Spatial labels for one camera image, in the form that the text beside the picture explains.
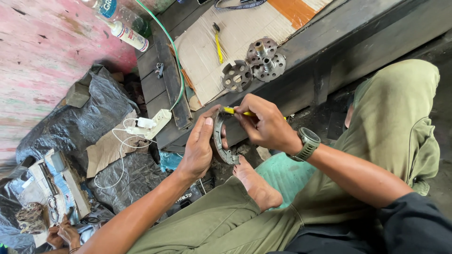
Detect white charger cable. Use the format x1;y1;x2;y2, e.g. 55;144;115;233
93;118;157;190

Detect person's olive trousers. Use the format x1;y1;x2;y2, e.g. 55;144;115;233
126;59;442;254

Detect grey stone block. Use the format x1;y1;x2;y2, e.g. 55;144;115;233
65;81;91;108

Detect olive green wrist watch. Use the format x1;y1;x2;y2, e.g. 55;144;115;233
285;127;322;163

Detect person's left hand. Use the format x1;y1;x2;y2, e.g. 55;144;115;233
176;104;229;181

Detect open carton with tools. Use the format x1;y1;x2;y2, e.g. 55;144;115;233
22;148;92;228

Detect yellow-handled screwdriver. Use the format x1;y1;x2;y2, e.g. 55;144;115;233
212;23;225;65

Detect grey curved metal brake shoe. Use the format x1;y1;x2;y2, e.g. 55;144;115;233
212;107;241;166

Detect dark blue lanyard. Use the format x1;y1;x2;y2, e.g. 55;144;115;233
213;0;269;11

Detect camouflage cloth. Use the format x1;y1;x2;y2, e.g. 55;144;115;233
16;202;47;235

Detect blue plastic bag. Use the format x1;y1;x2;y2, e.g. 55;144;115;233
159;152;184;173

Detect white glue bottle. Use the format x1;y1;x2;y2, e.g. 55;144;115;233
95;15;150;53

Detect black plastic sheet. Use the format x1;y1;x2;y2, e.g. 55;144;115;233
16;64;140;174
86;152;171;214

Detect clear plastic bottle blue label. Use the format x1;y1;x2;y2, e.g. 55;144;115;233
80;0;150;36

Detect green plastic stool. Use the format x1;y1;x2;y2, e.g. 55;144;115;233
254;152;318;210

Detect person's bare foot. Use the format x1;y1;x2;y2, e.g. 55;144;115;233
232;155;284;213

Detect black box white print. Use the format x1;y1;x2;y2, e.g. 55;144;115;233
165;186;204;217

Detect green cable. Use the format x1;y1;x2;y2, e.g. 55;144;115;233
134;0;186;112

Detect dark slotted metal clutch plate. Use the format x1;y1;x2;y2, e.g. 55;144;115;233
220;60;254;93

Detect white power strip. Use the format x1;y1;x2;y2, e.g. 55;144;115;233
144;109;173;140

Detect yellow-handled hand tool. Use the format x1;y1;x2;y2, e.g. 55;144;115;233
222;106;287;120

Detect person's right hand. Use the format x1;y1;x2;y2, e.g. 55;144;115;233
233;93;303;156

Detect person's dark shirt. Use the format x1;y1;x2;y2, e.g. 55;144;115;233
268;192;452;254

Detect torn brown cardboard piece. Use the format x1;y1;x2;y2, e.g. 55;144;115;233
85;110;150;179

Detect flat cardboard sheet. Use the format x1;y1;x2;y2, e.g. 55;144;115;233
172;0;334;107

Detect perforated metal hub silver centre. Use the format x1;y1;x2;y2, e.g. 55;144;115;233
253;52;287;83

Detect perforated metal hub brass centre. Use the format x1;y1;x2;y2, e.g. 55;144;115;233
246;37;278;66

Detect white charger plug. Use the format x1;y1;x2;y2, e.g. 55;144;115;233
136;117;158;130

